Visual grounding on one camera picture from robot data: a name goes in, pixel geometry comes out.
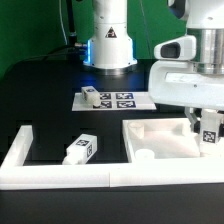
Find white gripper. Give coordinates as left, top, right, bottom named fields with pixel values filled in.
left=148, top=61, right=224, bottom=132

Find white square tabletop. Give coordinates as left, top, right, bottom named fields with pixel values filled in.
left=122, top=118, right=224, bottom=163

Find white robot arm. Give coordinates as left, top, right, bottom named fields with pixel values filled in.
left=84, top=0, right=224, bottom=132

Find white tag sheet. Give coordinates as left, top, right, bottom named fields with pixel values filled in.
left=72, top=92, right=156, bottom=111

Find white U-shaped fence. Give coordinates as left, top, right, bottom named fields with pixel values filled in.
left=0, top=125, right=224, bottom=190

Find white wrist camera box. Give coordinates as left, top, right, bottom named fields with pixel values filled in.
left=154, top=35, right=197, bottom=61

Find black cables behind robot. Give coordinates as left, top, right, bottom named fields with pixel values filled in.
left=9, top=0, right=89, bottom=68

